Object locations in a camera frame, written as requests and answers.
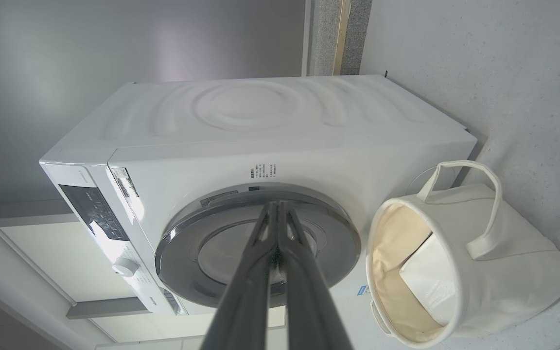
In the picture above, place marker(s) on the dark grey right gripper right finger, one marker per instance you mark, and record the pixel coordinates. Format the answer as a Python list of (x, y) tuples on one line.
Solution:
[(309, 311)]

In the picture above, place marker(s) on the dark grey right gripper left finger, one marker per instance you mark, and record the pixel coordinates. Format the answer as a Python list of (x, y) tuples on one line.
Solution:
[(248, 291)]

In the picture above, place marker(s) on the round glass washing machine door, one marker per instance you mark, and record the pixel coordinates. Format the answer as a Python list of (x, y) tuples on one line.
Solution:
[(178, 238)]

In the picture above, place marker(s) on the white washing machine dial knob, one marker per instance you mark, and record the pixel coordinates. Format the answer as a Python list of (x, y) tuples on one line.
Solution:
[(124, 267)]

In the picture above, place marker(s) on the white front-load washing machine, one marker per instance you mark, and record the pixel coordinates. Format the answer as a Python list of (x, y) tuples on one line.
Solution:
[(260, 146)]

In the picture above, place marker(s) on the black washer control panel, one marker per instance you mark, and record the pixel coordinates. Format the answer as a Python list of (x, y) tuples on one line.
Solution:
[(95, 211)]

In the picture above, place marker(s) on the cream fabric laundry basket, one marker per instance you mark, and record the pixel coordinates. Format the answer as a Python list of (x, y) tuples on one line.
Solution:
[(503, 272)]

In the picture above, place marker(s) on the blue energy label sticker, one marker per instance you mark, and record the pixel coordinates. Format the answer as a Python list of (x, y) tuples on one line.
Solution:
[(362, 290)]

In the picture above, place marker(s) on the white detergent drawer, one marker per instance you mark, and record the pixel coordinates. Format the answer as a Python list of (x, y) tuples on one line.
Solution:
[(161, 296)]

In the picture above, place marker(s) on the white folded cloth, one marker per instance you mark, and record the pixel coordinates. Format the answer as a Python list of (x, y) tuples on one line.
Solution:
[(430, 282)]

